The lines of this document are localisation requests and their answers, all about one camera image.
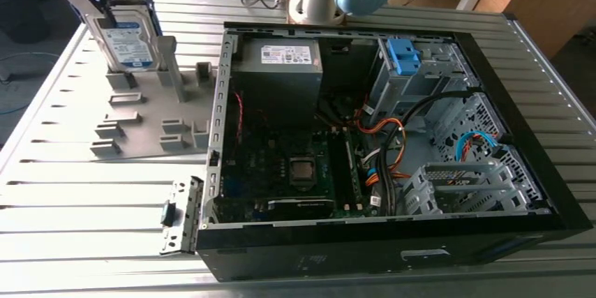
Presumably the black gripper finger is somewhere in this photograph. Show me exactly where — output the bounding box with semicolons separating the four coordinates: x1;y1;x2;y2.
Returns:
94;0;118;29

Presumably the hard disk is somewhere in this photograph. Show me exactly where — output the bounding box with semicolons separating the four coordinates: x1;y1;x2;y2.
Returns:
62;0;165;73

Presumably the grey metal disk bay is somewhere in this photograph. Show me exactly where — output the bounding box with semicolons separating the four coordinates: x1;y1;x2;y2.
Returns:
400;161;554;217

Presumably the dark office chair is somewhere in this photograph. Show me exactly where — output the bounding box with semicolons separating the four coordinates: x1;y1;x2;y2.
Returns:
0;0;64;44

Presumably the grey plastic parts rack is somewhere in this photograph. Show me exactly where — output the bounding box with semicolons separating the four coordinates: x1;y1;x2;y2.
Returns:
86;35;220;163

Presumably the grey power supply unit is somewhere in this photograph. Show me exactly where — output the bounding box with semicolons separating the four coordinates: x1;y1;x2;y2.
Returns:
230;38;325;131

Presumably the green motherboard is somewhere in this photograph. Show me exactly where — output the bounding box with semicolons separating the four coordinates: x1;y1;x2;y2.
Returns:
217;126;381;223

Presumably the black round fan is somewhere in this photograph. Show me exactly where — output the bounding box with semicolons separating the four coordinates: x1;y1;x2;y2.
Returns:
325;84;369;121

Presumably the CPU socket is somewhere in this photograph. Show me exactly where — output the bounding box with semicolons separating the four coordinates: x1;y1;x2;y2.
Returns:
286;157;322;188

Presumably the blue plastic drive latch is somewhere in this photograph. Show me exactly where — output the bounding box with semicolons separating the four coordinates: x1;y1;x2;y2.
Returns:
384;38;422;76

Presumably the grey metal drive cage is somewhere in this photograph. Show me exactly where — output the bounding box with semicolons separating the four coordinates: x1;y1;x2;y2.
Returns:
369;38;481;128

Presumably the black graphics card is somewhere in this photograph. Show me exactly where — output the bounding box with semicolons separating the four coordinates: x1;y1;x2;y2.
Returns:
266;198;334;221

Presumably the black open PC case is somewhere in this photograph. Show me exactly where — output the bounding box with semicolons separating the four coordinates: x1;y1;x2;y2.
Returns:
194;21;593;282

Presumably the thin red wire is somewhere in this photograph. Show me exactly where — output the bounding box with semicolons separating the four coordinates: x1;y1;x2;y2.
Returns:
232;90;246;138

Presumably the hinged metal slot bracket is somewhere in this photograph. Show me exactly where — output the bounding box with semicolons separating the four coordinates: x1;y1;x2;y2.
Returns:
158;174;205;256

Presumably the orange power wire bundle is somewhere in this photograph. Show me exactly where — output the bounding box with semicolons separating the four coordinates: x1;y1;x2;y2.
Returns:
357;118;413;187

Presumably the thick black cable bundle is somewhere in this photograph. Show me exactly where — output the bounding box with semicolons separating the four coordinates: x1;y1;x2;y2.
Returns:
378;90;482;216

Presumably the blue data wire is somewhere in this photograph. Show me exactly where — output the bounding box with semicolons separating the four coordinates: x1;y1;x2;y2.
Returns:
456;130;508;165

